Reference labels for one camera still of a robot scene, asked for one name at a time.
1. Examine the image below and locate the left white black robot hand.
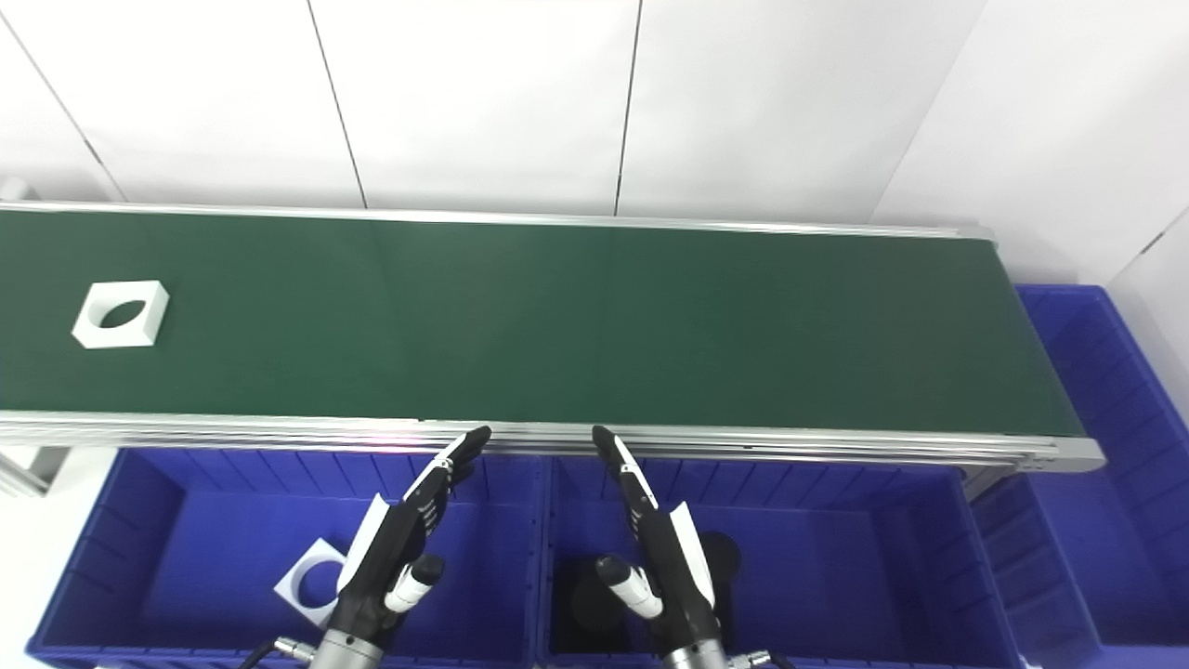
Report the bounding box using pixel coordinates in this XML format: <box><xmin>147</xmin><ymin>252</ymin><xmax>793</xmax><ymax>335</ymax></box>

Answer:
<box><xmin>327</xmin><ymin>426</ymin><xmax>493</xmax><ymax>642</ymax></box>

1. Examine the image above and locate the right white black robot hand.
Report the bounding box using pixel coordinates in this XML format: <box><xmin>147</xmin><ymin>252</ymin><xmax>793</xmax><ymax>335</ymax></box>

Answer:
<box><xmin>592</xmin><ymin>426</ymin><xmax>725</xmax><ymax>649</ymax></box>

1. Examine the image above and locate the white square part with hole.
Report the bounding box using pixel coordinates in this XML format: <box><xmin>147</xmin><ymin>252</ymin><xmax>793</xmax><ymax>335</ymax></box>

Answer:
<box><xmin>274</xmin><ymin>537</ymin><xmax>349</xmax><ymax>628</ymax></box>
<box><xmin>72</xmin><ymin>281</ymin><xmax>170</xmax><ymax>349</ymax></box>

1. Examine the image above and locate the black square part with cylinder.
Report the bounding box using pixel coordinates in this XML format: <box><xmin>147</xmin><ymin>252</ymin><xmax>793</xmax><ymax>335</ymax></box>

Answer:
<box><xmin>550</xmin><ymin>556</ymin><xmax>651</xmax><ymax>656</ymax></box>

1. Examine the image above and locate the blue plastic bin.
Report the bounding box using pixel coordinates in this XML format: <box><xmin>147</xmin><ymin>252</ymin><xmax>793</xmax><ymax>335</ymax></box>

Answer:
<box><xmin>971</xmin><ymin>283</ymin><xmax>1189</xmax><ymax>669</ymax></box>
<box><xmin>537</xmin><ymin>455</ymin><xmax>1023</xmax><ymax>669</ymax></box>
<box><xmin>26</xmin><ymin>448</ymin><xmax>549</xmax><ymax>669</ymax></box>

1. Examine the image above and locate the aluminium conveyor leg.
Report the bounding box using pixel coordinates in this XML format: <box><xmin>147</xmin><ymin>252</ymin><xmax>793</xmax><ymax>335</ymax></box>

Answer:
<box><xmin>0</xmin><ymin>446</ymin><xmax>71</xmax><ymax>498</ymax></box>
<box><xmin>961</xmin><ymin>465</ymin><xmax>1023</xmax><ymax>503</ymax></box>

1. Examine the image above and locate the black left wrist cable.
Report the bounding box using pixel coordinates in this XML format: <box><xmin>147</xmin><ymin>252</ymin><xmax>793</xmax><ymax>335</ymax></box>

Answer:
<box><xmin>243</xmin><ymin>636</ymin><xmax>319</xmax><ymax>669</ymax></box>

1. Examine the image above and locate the green conveyor belt aluminium frame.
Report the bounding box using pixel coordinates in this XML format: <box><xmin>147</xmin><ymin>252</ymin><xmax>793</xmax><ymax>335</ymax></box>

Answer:
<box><xmin>0</xmin><ymin>200</ymin><xmax>1106</xmax><ymax>475</ymax></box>

